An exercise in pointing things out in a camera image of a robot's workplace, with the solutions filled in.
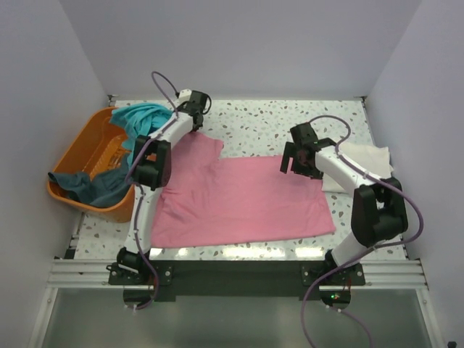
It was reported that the dark teal t shirt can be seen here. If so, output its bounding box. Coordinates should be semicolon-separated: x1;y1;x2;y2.
48;158;130;208

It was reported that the folded white t shirt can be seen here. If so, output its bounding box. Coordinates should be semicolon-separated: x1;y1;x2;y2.
322;143;393;194

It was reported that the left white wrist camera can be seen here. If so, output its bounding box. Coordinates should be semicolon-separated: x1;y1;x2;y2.
176;88;192;104

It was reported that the pink t shirt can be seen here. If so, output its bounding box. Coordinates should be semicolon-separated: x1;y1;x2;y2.
151;133;336;248

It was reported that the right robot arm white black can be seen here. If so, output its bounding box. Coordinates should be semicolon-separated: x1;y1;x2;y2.
280;123;408;285

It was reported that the turquoise t shirt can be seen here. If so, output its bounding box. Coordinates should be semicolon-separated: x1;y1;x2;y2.
109;103;173;167

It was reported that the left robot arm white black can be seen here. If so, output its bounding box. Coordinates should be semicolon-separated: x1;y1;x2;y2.
117;89;212;284

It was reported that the orange plastic laundry basket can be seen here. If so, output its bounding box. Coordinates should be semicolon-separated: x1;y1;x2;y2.
47;107;135;223

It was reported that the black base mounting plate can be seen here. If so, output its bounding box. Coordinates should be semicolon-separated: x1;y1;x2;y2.
108;259;365;304

